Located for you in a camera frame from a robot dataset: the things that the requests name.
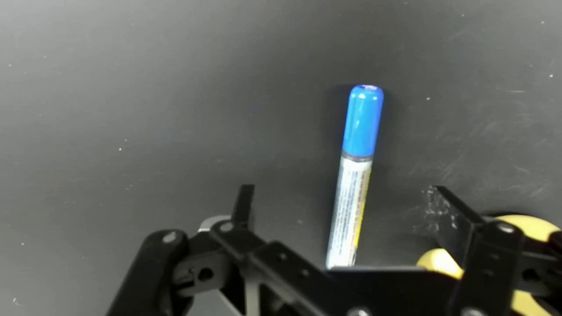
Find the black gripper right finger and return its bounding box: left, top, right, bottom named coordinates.
left=420, top=184, right=562, bottom=316

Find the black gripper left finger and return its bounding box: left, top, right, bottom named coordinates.
left=103, top=183, right=330, bottom=316

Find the blue marker pen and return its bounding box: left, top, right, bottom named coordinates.
left=323, top=83, right=386, bottom=270

